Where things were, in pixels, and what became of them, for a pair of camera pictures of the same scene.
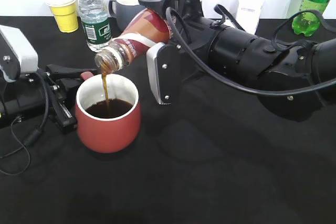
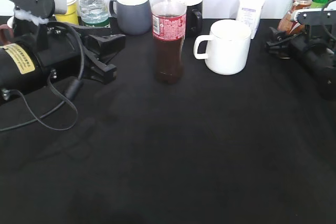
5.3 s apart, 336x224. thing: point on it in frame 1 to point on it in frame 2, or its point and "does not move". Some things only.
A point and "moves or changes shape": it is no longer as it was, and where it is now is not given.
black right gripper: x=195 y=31 to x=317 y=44
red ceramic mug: x=108 y=112 moves or changes shape
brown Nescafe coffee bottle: x=150 y=28 to x=303 y=0
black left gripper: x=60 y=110 to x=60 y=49
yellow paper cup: x=64 y=8 does not move
